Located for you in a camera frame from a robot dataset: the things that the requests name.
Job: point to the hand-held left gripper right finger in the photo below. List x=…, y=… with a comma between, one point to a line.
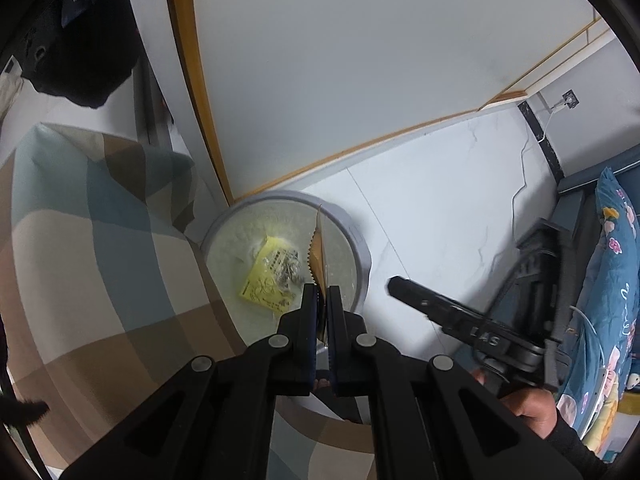
x=345, y=355

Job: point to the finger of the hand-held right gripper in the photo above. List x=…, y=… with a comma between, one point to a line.
x=425, y=302

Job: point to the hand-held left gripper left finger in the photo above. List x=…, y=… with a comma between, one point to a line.
x=300, y=350

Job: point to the yellow bread bag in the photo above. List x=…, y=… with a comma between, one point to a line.
x=265, y=280

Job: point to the gold sachet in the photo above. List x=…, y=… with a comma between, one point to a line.
x=319, y=260

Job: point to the grey trash bin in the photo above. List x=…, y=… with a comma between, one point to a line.
x=235, y=240

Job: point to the person's right forearm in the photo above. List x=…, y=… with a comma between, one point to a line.
x=575, y=450

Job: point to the person's right hand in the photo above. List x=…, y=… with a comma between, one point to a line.
x=535, y=410

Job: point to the floral bedding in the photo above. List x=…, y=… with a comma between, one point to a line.
x=610, y=270

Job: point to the checkered tablecloth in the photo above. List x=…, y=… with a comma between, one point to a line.
x=100, y=240

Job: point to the white wardrobe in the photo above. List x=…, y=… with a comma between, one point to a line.
x=350, y=60

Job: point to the dark fuzzy cloth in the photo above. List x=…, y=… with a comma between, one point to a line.
x=22, y=410

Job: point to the black hanging coat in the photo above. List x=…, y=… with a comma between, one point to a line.
x=75, y=60

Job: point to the wall socket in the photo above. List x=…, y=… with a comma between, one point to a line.
x=570, y=99

